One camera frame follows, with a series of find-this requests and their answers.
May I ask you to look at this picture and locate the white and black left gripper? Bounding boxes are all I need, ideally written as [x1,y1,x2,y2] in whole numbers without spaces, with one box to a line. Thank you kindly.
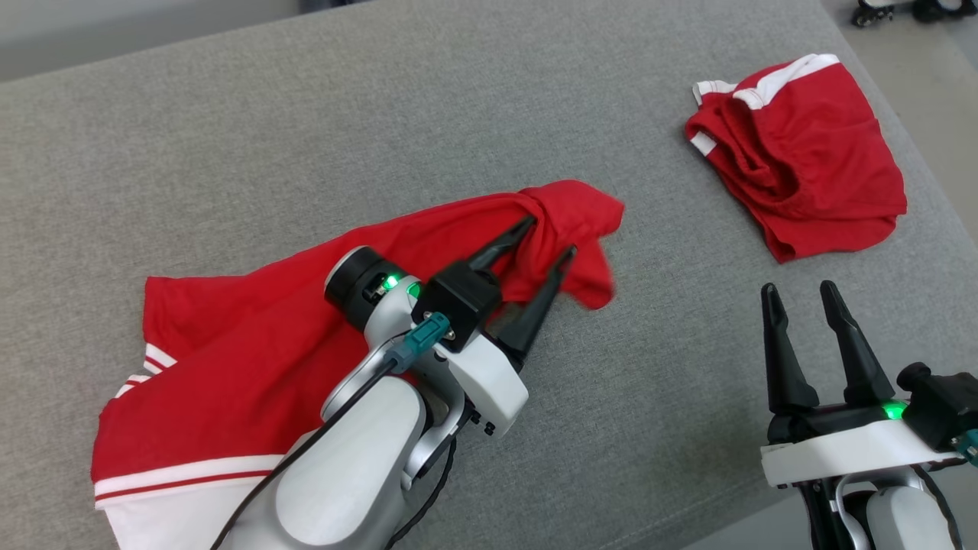
[445,217,578,438]

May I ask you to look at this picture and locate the teal left camera connector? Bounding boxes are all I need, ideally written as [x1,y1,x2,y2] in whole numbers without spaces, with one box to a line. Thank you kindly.
[386,312,452,375]

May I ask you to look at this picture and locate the red shirt with striped cuffs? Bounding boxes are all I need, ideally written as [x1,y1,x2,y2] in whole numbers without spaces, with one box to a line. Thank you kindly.
[90,180,626,550]

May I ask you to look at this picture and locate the red shorts with white band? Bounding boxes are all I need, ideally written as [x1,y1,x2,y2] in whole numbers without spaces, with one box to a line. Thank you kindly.
[685,53,908,264]

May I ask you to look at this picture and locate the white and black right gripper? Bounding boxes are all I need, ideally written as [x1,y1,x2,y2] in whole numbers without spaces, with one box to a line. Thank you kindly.
[760,280,965,490]

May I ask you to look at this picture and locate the black wheeled base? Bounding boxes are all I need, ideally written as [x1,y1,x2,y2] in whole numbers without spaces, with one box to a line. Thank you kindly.
[852,0,978,28]

